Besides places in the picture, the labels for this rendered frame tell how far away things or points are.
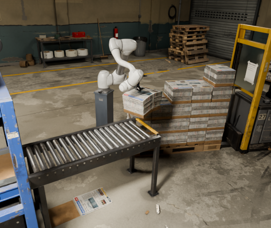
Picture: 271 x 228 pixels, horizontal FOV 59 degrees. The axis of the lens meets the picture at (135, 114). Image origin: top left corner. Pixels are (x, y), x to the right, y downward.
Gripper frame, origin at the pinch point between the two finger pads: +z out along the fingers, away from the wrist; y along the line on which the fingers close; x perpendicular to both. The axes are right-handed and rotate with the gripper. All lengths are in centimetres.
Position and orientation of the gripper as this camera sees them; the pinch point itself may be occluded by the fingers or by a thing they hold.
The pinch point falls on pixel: (144, 81)
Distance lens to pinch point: 273.9
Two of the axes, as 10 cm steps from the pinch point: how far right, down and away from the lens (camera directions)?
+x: 8.0, 3.0, -5.2
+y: -1.0, 9.2, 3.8
